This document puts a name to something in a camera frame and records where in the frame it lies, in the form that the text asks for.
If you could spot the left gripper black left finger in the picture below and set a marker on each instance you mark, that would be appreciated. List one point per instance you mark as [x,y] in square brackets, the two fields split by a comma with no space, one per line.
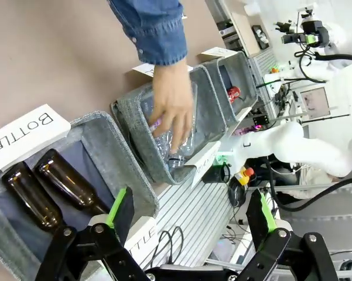
[123,210]

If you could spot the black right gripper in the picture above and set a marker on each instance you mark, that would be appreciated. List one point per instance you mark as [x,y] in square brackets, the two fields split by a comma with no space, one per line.
[317,30]

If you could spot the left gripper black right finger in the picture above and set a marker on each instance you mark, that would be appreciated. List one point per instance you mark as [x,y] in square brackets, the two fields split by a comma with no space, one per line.
[257,216]

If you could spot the brown glass beer bottle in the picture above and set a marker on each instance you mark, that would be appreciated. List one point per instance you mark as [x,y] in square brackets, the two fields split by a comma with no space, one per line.
[29,196]
[67,184]

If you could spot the clear plastic bottle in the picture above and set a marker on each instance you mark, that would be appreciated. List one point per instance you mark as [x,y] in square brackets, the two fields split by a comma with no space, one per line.
[161,146]

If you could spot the person's left forearm denim sleeve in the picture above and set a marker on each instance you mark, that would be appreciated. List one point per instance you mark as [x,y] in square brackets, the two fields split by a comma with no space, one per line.
[155,29]

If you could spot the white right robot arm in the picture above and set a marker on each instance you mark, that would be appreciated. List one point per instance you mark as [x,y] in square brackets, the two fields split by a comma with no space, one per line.
[304,146]

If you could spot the grey fabric basket for plastic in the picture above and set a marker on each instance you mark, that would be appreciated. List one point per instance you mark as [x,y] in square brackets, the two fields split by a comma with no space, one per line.
[146,152]

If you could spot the grey fabric basket for bottles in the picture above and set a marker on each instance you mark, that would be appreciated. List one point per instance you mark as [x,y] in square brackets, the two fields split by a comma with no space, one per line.
[111,146]

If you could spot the grey fabric basket for cans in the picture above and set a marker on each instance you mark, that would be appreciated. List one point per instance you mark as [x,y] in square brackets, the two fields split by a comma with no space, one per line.
[243,73]

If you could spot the red drink can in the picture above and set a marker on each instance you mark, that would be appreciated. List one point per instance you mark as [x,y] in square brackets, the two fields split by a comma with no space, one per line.
[233,93]

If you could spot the person's left hand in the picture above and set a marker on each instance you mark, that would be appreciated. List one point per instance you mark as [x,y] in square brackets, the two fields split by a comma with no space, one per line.
[172,93]

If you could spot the white card lettered BOTTLE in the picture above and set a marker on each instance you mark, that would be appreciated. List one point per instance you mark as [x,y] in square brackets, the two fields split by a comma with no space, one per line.
[143,234]
[26,134]

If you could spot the yellow red emergency stop button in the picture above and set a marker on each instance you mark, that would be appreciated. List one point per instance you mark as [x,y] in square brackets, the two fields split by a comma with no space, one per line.
[243,175]

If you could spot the black power strip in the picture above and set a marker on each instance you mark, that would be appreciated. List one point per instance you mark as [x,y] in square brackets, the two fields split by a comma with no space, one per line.
[260,36]

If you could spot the black cylindrical cup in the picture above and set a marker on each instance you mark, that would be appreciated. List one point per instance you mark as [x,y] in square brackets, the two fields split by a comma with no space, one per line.
[215,175]

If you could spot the beige wooden board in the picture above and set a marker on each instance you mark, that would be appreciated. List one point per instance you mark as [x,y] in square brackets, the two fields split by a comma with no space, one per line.
[246,32]

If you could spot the white framed screen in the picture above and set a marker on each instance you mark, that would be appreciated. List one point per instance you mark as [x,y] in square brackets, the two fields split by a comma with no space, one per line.
[314,102]

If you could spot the white card lettered PLASTIC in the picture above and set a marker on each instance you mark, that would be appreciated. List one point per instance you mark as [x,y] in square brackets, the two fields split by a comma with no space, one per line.
[143,69]
[206,161]

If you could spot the white card label for cans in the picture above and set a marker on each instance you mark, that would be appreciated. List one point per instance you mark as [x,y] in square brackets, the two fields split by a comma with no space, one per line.
[218,52]
[243,113]

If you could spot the grey aluminium slatted base plate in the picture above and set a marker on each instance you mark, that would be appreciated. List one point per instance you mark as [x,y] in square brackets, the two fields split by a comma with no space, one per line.
[193,210]

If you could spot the black bracket with pink light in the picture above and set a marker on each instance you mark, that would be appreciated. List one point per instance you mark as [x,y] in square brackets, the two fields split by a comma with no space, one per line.
[260,120]

